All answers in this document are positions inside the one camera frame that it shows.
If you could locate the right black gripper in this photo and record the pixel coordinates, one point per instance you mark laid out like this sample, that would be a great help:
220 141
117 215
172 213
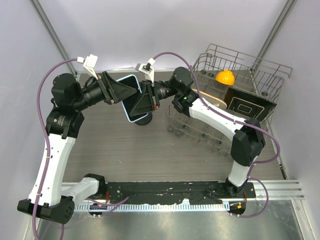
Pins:
149 102

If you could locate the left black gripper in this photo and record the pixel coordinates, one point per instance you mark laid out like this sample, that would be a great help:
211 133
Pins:
112 91

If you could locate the black phone stand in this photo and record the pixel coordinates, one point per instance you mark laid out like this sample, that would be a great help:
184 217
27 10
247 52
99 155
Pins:
145 120

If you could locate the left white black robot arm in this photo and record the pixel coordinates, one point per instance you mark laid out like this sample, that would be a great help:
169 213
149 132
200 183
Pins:
47 200

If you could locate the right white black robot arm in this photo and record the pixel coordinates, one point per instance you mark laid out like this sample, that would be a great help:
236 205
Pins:
247 141

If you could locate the oval wooden board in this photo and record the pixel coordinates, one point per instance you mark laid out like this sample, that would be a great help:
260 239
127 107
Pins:
212 99

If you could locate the orange bowl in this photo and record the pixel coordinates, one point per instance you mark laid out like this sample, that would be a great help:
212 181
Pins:
225 77

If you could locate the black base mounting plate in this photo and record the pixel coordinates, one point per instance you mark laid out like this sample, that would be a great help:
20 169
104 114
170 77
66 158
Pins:
174 192

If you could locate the black square plate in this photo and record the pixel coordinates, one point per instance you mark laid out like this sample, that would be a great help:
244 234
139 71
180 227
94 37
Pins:
247 104

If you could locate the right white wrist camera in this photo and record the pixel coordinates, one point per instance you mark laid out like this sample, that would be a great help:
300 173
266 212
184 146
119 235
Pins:
147 69

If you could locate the grey wire dish rack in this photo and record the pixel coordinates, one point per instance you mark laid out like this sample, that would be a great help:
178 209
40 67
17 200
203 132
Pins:
246 85

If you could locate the white slotted cable duct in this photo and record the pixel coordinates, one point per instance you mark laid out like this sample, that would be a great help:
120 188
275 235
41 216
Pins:
136 208

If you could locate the aluminium frame rail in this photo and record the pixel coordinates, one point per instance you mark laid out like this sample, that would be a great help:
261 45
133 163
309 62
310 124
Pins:
278 190

